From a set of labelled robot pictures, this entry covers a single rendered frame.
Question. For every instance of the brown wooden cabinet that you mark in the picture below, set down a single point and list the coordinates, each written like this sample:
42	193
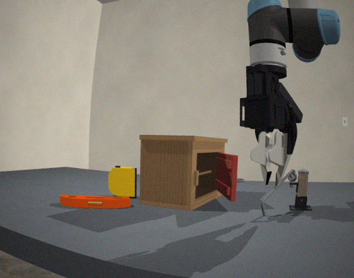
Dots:
169	176

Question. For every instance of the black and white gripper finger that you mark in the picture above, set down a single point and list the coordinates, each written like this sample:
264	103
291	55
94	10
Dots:
259	153
283	148

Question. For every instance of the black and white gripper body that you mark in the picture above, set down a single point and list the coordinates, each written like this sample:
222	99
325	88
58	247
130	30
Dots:
266	112

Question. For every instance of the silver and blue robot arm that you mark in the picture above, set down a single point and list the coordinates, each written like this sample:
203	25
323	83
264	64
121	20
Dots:
304	25

